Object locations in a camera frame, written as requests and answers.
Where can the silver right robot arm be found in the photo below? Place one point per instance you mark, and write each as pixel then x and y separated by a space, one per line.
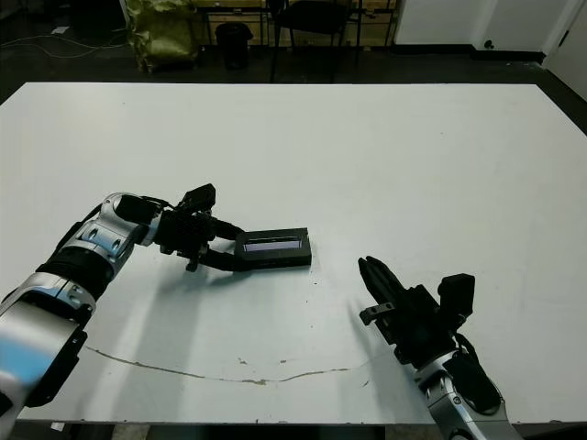
pixel 463 408

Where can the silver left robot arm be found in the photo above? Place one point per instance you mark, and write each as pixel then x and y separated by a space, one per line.
pixel 69 275

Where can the black office chair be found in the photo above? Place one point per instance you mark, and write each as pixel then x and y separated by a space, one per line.
pixel 316 27

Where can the yellow-green bag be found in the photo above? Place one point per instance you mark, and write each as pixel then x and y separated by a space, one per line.
pixel 160 36

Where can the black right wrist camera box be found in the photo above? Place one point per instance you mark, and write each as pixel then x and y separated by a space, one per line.
pixel 456 295

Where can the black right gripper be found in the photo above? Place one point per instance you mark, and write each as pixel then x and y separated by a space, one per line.
pixel 413 325

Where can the black waste bin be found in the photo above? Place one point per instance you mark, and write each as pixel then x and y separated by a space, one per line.
pixel 234 46

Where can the black round door stopper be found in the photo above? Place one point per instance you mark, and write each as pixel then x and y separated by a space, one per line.
pixel 490 44

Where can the white paper sheet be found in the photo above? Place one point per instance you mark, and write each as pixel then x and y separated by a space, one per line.
pixel 60 30

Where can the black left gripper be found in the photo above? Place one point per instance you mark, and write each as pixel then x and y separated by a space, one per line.
pixel 183 234

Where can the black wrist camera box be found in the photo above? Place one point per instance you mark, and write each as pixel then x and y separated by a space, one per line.
pixel 199 197
pixel 456 295

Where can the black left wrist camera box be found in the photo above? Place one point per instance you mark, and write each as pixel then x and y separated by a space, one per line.
pixel 199 197

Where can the black box lid with print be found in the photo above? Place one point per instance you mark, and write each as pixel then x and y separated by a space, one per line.
pixel 273 249

